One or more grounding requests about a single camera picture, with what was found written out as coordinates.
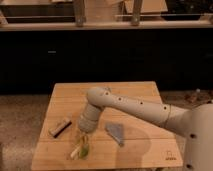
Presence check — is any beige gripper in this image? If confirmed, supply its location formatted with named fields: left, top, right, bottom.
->
left=70, top=105, right=101, bottom=159

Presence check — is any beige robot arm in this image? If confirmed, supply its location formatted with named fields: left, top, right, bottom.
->
left=77, top=87, right=213, bottom=171

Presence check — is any green leafy toy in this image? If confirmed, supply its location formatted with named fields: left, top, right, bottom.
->
left=79, top=144, right=89, bottom=159

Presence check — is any wooden block with black strip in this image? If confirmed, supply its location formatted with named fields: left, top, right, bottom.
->
left=48, top=117, right=72, bottom=138

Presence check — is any grey blue cloth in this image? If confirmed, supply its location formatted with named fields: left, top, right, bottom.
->
left=105, top=122, right=124, bottom=146

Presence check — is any wooden shelf rail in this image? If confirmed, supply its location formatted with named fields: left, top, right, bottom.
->
left=0, top=13, right=213, bottom=31

